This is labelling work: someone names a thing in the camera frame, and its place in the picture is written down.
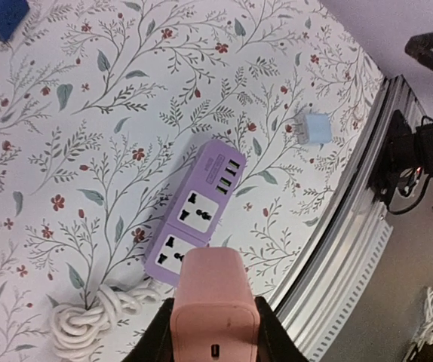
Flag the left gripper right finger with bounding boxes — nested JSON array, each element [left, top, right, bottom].
[[255, 296, 309, 362]]

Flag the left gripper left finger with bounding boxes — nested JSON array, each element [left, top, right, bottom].
[[122, 298, 174, 362]]

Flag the aluminium front rail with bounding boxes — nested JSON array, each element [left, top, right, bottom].
[[269, 75, 424, 361]]

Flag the purple power strip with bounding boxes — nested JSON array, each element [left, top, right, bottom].
[[144, 140, 246, 287]]

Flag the white coiled power cord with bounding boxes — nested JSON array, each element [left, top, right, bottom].
[[48, 281, 164, 362]]

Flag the light blue plug adapter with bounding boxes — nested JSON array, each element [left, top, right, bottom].
[[293, 113, 333, 145]]

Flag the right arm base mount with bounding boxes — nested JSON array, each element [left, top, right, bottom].
[[368, 110, 421, 206]]

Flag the pink plug adapter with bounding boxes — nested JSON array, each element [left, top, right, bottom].
[[170, 247, 260, 362]]

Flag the floral patterned table mat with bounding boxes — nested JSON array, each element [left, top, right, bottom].
[[0, 1, 383, 361]]

